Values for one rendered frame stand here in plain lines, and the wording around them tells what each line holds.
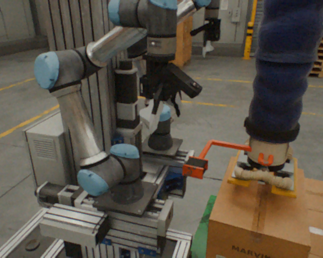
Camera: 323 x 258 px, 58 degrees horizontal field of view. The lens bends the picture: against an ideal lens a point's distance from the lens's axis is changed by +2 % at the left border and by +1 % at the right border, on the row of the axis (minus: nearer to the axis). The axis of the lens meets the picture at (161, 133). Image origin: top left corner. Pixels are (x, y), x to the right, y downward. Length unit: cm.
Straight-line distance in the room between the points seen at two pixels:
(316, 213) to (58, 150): 164
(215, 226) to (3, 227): 209
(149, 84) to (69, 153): 84
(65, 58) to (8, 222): 218
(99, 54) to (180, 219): 196
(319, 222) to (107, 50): 166
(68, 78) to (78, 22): 30
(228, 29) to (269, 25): 951
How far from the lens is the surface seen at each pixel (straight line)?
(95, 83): 128
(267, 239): 134
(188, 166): 117
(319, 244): 198
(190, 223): 270
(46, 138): 148
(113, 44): 101
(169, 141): 164
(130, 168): 116
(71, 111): 105
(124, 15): 79
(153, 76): 79
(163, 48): 74
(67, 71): 105
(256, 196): 151
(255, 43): 1063
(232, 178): 136
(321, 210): 224
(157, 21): 73
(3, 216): 311
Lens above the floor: 182
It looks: 25 degrees down
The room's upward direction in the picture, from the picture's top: straight up
